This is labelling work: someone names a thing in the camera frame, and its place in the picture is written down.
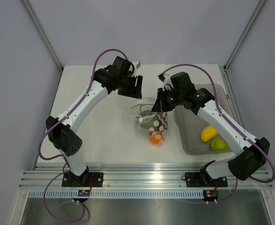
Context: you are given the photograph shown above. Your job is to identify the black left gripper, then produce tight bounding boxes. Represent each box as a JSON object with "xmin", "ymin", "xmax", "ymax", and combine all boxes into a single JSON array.
[{"xmin": 118, "ymin": 74, "xmax": 142, "ymax": 99}]

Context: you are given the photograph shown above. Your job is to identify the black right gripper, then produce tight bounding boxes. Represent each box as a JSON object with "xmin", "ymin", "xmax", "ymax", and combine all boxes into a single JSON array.
[{"xmin": 152, "ymin": 87, "xmax": 184, "ymax": 113}]

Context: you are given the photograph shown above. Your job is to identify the green netted melon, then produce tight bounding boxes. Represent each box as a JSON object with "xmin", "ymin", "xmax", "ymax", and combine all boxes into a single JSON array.
[{"xmin": 136, "ymin": 110, "xmax": 157, "ymax": 131}]

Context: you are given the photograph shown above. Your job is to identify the clear zip top bag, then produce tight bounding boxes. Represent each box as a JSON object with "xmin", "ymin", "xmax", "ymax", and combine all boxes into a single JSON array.
[{"xmin": 123, "ymin": 97, "xmax": 168, "ymax": 146}]

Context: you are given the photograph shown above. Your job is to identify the orange fruit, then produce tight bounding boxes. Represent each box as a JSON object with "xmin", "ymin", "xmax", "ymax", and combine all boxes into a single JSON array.
[{"xmin": 149, "ymin": 132, "xmax": 164, "ymax": 144}]

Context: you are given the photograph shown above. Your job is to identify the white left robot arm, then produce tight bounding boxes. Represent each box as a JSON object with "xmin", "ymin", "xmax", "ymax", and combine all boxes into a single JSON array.
[{"xmin": 46, "ymin": 56, "xmax": 143, "ymax": 187}]

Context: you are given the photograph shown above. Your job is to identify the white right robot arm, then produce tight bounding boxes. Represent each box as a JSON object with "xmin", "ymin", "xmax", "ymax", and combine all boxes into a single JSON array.
[{"xmin": 151, "ymin": 72, "xmax": 270, "ymax": 186}]

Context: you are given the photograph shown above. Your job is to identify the clear plastic bin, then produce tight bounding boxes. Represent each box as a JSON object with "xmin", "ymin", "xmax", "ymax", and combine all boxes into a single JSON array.
[{"xmin": 174, "ymin": 84, "xmax": 233, "ymax": 155}]

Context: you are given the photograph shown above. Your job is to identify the yellow fruit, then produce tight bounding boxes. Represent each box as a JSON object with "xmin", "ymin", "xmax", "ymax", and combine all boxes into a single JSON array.
[{"xmin": 200, "ymin": 125, "xmax": 218, "ymax": 143}]

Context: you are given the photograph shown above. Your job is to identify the right small circuit board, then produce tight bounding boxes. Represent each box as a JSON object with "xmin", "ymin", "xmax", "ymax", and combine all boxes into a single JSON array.
[{"xmin": 203, "ymin": 189, "xmax": 219, "ymax": 201}]

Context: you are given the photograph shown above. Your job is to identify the small circuit board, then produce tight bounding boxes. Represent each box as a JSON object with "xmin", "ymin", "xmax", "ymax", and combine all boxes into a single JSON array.
[
  {"xmin": 78, "ymin": 190, "xmax": 90, "ymax": 196},
  {"xmin": 203, "ymin": 189, "xmax": 219, "ymax": 201}
]

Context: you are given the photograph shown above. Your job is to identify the left small circuit board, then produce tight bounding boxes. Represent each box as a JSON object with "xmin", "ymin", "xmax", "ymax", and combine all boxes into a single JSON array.
[{"xmin": 78, "ymin": 190, "xmax": 90, "ymax": 196}]

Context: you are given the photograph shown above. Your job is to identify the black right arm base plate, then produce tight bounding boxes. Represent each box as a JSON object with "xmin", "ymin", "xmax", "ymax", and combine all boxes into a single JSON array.
[{"xmin": 181, "ymin": 172, "xmax": 228, "ymax": 188}]

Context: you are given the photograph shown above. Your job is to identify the aluminium table edge rail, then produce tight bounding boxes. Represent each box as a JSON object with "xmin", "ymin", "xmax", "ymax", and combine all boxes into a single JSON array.
[{"xmin": 19, "ymin": 163, "xmax": 274, "ymax": 190}]

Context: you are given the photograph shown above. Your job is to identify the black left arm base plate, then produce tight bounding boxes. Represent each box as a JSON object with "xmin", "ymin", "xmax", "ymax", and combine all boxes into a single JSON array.
[{"xmin": 61, "ymin": 172, "xmax": 104, "ymax": 188}]

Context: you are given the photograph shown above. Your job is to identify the left aluminium frame post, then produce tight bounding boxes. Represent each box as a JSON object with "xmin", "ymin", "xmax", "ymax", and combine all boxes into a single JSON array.
[{"xmin": 20, "ymin": 0, "xmax": 64, "ymax": 74}]

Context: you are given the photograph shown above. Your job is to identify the aluminium frame post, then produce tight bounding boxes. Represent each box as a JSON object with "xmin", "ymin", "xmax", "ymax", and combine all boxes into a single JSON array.
[
  {"xmin": 223, "ymin": 0, "xmax": 268, "ymax": 72},
  {"xmin": 20, "ymin": 0, "xmax": 64, "ymax": 74}
]

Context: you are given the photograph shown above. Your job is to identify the white slotted cable duct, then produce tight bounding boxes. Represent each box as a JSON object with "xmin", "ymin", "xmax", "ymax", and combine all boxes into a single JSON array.
[{"xmin": 29, "ymin": 189, "xmax": 204, "ymax": 199}]

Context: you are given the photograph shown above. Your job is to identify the right aluminium frame post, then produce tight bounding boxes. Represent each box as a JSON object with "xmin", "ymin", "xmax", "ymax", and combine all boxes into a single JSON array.
[{"xmin": 223, "ymin": 0, "xmax": 268, "ymax": 72}]

